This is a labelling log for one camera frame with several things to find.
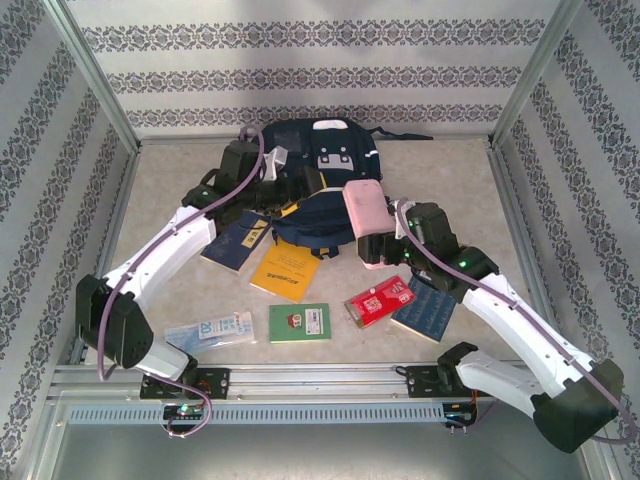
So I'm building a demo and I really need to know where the pink pencil case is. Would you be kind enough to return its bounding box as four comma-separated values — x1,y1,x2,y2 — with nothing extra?
343,180,396,271

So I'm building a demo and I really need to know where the red stationery packet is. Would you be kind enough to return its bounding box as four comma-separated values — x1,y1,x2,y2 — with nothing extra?
343,276,417,330

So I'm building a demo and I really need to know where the navy blue student backpack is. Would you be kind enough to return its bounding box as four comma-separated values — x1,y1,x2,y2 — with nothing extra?
219,118,434,261

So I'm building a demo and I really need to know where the navy book with yellow label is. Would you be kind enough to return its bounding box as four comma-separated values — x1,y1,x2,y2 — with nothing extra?
199,209,274,277

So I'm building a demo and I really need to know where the blue book with barcode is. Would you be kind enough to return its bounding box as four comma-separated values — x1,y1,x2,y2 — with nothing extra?
388,277,457,345

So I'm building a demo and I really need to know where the yellow notebook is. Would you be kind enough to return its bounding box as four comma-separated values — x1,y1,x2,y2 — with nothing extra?
248,242,321,305

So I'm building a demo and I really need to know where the green notebook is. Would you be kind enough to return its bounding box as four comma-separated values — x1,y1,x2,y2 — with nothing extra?
268,302,333,345

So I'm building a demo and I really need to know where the clear blue ruler packet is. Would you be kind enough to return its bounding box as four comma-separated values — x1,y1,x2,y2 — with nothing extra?
163,309,257,354

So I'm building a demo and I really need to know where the grey metal front panel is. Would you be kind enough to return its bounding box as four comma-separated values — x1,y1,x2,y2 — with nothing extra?
49,424,601,480

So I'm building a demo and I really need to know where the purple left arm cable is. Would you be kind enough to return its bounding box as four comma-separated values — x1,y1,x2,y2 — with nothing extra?
97,124,266,441

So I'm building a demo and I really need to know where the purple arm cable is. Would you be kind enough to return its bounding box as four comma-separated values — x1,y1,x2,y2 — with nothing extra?
97,124,266,441
392,197,640,446

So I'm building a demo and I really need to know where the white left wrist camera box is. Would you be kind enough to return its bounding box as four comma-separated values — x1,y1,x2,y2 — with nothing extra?
262,146,290,182

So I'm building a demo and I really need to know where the aluminium table back rail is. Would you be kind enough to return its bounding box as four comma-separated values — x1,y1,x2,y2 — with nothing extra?
137,133,494,147

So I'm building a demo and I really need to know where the aluminium table side rail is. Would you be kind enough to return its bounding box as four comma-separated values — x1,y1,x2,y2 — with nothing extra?
69,144,144,369
484,139,571,361

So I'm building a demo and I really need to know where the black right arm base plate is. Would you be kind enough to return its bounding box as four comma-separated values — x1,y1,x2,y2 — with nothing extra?
405,364,499,399

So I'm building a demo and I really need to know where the aluminium mounting rail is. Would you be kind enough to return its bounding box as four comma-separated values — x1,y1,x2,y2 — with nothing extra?
47,363,586,402

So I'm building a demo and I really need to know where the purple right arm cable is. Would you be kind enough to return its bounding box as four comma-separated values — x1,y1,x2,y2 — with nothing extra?
392,197,640,446

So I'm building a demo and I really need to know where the aluminium frame post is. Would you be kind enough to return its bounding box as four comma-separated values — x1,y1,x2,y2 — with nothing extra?
42,0,141,151
487,0,584,149

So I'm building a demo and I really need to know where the grey slotted cable duct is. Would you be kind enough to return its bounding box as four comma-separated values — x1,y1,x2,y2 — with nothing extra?
67,403,446,426

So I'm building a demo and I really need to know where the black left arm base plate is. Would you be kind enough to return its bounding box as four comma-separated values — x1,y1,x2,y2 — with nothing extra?
139,367,231,400

